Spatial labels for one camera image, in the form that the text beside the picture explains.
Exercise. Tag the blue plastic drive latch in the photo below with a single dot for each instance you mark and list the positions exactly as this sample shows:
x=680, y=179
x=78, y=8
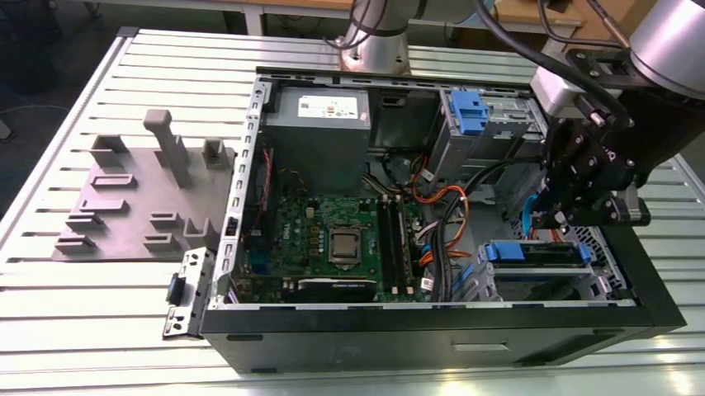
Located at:
x=468, y=119

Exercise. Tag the black graphics card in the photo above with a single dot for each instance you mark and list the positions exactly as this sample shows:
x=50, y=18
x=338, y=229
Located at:
x=330, y=287

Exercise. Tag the white desk frame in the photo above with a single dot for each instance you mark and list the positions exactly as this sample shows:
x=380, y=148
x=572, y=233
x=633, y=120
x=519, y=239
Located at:
x=253, y=22

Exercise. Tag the silver hinged slot bracket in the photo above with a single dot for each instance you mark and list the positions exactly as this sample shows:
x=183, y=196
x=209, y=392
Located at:
x=197, y=280

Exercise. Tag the hard disk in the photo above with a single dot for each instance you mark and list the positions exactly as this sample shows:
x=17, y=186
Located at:
x=504, y=251

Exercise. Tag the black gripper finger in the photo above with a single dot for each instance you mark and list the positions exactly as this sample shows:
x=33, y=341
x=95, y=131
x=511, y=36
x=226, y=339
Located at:
x=571, y=156
x=597, y=206

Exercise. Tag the silver CPU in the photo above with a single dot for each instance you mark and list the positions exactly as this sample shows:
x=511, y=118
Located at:
x=345, y=245

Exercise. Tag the black case fan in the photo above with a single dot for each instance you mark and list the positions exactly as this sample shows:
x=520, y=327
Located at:
x=254, y=181

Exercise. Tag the grey parts rack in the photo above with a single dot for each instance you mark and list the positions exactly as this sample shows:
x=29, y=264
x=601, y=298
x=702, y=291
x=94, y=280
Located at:
x=138, y=214

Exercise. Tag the black open PC case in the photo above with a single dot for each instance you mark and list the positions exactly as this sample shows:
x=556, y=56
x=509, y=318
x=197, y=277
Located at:
x=385, y=342

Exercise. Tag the grey metal drive cage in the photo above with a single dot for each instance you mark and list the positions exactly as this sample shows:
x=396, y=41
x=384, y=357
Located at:
x=480, y=152

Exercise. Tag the wooden desk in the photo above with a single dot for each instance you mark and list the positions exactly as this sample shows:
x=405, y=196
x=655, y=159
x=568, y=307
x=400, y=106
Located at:
x=524, y=16

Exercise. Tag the green motherboard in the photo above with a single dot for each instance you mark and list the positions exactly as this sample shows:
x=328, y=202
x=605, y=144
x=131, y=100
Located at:
x=300, y=210

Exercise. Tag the RAM stick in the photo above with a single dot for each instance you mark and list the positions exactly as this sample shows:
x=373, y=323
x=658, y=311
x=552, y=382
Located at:
x=388, y=243
x=404, y=243

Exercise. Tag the CPU socket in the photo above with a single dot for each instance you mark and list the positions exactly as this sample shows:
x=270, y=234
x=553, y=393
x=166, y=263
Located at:
x=348, y=264

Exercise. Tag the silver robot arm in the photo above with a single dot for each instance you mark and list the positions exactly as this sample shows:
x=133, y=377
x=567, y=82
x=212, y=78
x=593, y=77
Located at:
x=667, y=49

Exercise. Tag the grey power supply unit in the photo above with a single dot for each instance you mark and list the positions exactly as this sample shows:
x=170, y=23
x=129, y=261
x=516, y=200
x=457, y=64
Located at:
x=314, y=152

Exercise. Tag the silver disk bay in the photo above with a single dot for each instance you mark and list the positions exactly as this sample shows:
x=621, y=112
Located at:
x=537, y=271

